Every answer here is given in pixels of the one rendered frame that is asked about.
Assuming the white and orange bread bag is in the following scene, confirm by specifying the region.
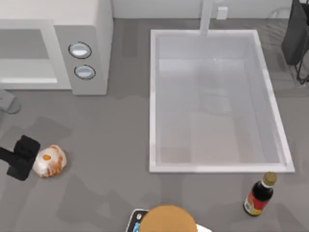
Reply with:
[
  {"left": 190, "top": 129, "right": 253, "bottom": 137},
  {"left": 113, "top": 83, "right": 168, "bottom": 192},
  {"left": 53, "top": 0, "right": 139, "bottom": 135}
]
[{"left": 32, "top": 144, "right": 68, "bottom": 179}]

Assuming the pale grey rounded box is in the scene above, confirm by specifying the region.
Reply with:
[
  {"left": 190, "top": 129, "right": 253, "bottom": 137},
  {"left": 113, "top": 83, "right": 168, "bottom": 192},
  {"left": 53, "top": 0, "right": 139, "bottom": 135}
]
[{"left": 0, "top": 89, "right": 22, "bottom": 115}]

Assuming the smaller microwave knob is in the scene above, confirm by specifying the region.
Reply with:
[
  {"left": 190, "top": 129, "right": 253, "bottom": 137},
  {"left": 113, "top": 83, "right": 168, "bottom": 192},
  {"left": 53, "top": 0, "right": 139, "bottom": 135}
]
[{"left": 73, "top": 64, "right": 97, "bottom": 80}]

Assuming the larger microwave knob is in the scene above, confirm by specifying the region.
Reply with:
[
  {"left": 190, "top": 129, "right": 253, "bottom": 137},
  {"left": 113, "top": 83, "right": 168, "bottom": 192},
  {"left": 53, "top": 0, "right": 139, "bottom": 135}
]
[{"left": 68, "top": 41, "right": 92, "bottom": 59}]

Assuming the black and white scale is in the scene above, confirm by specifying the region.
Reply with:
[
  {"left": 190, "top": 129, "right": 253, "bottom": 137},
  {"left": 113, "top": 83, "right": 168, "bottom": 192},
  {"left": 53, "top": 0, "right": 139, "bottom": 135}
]
[{"left": 126, "top": 208, "right": 151, "bottom": 232}]

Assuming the pale microwave oven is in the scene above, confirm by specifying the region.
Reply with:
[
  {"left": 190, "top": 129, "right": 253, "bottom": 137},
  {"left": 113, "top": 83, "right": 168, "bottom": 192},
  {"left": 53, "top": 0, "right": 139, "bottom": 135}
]
[{"left": 0, "top": 0, "right": 114, "bottom": 96}]

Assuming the white plate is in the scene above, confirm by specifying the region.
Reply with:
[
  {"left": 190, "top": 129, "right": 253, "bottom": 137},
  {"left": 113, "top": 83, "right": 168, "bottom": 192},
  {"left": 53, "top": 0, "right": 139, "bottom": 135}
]
[{"left": 196, "top": 223, "right": 213, "bottom": 232}]

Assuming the white sink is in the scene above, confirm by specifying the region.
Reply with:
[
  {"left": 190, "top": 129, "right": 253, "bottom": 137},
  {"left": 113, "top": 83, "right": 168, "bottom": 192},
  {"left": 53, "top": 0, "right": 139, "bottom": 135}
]
[{"left": 148, "top": 29, "right": 296, "bottom": 174}]

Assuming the tall white tap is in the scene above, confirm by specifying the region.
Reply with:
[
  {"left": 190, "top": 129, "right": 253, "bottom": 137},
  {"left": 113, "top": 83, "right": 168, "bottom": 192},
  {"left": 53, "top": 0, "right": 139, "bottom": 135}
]
[{"left": 199, "top": 0, "right": 215, "bottom": 37}]

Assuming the dark sauce bottle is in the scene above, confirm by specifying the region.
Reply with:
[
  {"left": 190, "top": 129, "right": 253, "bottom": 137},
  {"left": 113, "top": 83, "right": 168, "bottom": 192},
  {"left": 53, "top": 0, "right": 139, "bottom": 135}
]
[{"left": 242, "top": 171, "right": 278, "bottom": 217}]

